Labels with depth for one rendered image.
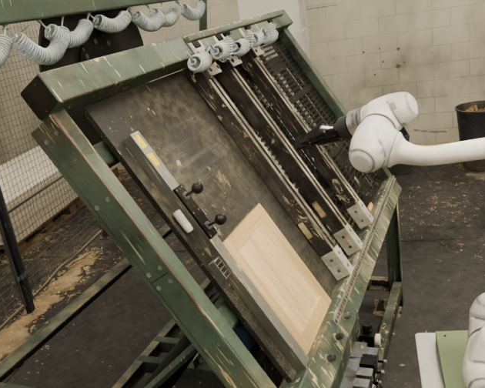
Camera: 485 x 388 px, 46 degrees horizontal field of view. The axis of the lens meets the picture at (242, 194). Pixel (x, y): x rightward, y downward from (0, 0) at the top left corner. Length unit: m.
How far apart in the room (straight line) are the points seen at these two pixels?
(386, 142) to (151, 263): 0.74
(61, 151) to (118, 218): 0.25
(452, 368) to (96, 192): 1.32
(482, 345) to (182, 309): 0.87
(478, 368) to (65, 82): 1.42
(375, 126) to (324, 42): 5.60
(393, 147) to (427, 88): 5.71
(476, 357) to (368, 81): 5.67
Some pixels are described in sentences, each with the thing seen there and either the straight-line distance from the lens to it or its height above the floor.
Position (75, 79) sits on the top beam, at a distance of 1.74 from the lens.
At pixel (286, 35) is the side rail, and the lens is 3.54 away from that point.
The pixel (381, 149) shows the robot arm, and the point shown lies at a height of 1.64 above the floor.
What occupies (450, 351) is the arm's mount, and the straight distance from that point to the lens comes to 2.23.
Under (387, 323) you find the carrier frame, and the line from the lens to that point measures 3.49.
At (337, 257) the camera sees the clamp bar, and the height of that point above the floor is 1.00.
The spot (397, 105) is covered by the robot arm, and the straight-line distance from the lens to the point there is 1.69.
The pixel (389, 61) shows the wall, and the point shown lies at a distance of 7.20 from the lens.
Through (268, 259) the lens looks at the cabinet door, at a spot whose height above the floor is 1.16.
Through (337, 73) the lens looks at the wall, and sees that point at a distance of 7.22.
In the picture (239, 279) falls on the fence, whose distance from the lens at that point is 1.87.
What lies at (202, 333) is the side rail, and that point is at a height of 1.17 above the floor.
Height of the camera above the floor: 2.08
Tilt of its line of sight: 19 degrees down
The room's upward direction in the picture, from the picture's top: 9 degrees counter-clockwise
